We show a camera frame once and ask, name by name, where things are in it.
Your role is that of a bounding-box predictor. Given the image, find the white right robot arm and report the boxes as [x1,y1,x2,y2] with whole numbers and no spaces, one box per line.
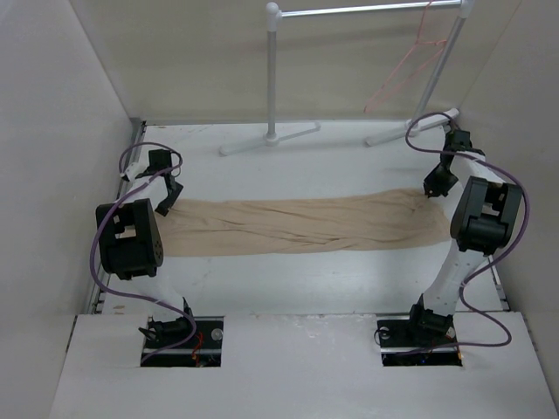
[404,129,522,346]

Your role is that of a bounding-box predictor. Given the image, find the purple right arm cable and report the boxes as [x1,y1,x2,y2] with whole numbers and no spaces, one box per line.
[397,111,532,355]

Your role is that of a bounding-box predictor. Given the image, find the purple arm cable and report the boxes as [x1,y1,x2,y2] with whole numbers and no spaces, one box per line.
[89,142,198,363]
[397,111,532,355]

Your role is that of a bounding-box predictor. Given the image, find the white clothes rack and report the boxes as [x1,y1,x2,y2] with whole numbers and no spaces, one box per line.
[219,1,475,157]

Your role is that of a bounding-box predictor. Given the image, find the beige trousers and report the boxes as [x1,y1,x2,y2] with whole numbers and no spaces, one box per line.
[156,189,450,257]

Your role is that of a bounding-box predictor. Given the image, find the pink wire hanger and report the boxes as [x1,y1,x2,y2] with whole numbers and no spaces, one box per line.
[362,1,448,113]

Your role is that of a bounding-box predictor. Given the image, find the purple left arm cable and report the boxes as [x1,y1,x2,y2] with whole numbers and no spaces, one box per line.
[89,142,198,363]

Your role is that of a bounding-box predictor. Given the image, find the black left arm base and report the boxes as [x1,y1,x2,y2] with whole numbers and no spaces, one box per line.
[139,317,224,368]

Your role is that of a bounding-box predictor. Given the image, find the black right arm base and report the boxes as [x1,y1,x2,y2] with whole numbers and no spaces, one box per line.
[374,304,462,367]

